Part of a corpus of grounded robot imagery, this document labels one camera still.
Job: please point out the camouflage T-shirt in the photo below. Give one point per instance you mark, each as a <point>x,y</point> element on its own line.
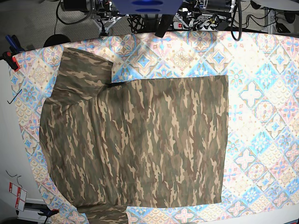
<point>157,143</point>

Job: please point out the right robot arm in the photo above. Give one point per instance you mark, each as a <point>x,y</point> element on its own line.
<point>103,13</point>

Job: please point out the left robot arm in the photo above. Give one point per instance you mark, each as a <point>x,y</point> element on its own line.
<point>196,15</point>

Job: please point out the white power strip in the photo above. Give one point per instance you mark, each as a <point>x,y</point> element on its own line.
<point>198,26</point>

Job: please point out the black round base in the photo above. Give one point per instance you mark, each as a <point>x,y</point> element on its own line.
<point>56,39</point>

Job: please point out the patterned tile tablecloth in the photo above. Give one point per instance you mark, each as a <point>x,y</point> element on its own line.
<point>262,157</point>

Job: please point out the black hex key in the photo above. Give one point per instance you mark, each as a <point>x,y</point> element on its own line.
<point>11,101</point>

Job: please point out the black orange bottom clamp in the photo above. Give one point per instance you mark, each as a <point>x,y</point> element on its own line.
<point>47,212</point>

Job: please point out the red black clamp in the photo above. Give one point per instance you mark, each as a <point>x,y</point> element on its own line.
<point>11,60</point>

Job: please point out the red white label tag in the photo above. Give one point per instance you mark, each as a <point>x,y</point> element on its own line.
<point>19,196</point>

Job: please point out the black centre bracket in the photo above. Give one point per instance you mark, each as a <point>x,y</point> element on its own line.
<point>165,22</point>

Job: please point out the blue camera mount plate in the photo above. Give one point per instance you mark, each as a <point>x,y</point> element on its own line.
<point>147,6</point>

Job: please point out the blue clamp handle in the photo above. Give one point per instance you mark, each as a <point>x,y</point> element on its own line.
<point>15,45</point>

